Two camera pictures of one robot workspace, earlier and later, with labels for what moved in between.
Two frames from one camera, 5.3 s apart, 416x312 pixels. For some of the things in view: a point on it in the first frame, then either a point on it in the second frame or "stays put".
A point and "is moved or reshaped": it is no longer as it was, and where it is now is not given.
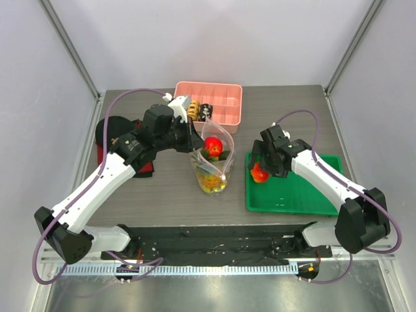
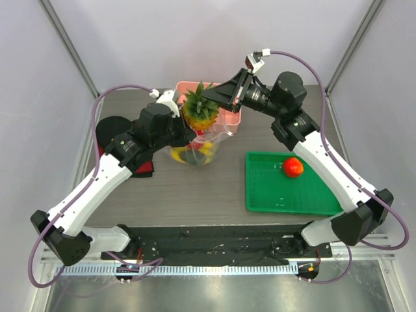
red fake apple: (214, 145) is moved or reshaped
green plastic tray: (292, 195) stays put
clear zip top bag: (212, 165) is moved or reshaped
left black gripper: (195, 142) stays put
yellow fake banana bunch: (212, 183) to (207, 147)
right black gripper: (259, 155) to (242, 90)
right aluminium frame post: (374, 6) stays put
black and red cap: (116, 126) stays put
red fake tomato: (259, 175) is moved or reshaped
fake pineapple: (222, 156) to (199, 111)
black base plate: (219, 244) stays put
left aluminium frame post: (69, 45) stays put
